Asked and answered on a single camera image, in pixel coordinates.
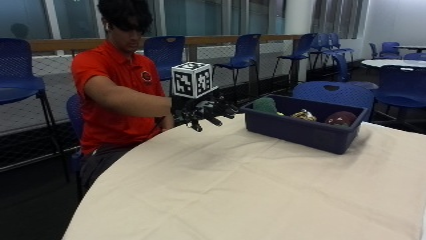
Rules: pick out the dark red soft toy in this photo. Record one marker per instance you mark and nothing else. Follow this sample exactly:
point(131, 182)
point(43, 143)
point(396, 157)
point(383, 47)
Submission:
point(341, 118)

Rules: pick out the green soft toy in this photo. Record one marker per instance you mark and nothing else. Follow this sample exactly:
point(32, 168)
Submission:
point(265, 105)

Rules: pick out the dark blue plastic bin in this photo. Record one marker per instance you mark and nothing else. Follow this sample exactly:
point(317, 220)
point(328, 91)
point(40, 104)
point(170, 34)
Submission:
point(297, 133)

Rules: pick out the white round table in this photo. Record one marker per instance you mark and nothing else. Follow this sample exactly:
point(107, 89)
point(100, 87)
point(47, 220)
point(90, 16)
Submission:
point(393, 63)

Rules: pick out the white column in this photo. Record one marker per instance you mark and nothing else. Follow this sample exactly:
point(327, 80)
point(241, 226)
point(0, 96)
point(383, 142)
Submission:
point(299, 16)

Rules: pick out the dark round table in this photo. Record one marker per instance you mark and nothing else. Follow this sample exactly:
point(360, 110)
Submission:
point(410, 47)

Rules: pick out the yellow patterned soft toy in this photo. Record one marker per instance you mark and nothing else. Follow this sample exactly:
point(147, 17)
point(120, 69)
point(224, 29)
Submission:
point(304, 115)

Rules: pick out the white cube with black markers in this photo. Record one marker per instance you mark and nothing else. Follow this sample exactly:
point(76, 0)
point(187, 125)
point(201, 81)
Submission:
point(192, 80)

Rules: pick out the cream tablecloth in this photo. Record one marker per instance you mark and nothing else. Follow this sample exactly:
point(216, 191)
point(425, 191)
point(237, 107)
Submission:
point(267, 186)

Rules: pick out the wooden railing with mesh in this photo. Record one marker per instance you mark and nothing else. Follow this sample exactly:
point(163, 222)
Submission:
point(58, 66)

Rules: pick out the blue chair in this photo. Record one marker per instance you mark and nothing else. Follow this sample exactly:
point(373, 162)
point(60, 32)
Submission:
point(337, 95)
point(344, 71)
point(331, 45)
point(20, 73)
point(75, 113)
point(244, 53)
point(301, 48)
point(388, 50)
point(401, 88)
point(166, 55)

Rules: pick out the person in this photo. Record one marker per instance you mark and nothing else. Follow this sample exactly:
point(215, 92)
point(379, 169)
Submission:
point(111, 100)

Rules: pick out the grey vertical blinds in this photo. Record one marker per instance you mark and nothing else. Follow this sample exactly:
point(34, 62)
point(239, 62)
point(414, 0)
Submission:
point(337, 18)

